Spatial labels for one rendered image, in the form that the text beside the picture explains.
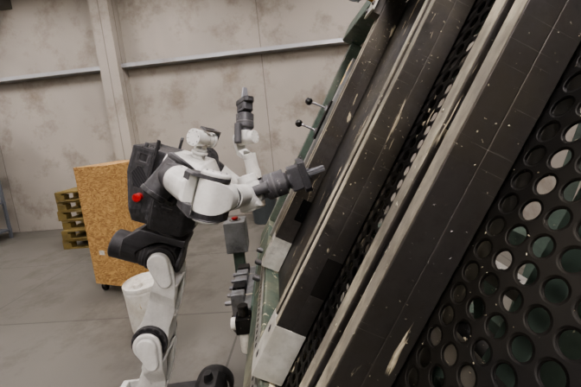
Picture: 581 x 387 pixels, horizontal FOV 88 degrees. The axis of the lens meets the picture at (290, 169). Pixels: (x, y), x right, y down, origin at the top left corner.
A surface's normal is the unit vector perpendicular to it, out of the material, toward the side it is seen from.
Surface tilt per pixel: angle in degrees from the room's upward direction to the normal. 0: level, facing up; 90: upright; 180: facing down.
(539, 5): 90
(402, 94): 90
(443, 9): 90
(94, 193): 90
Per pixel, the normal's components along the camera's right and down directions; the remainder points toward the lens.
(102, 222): -0.33, 0.16
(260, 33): -0.05, 0.15
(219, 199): 0.56, 0.16
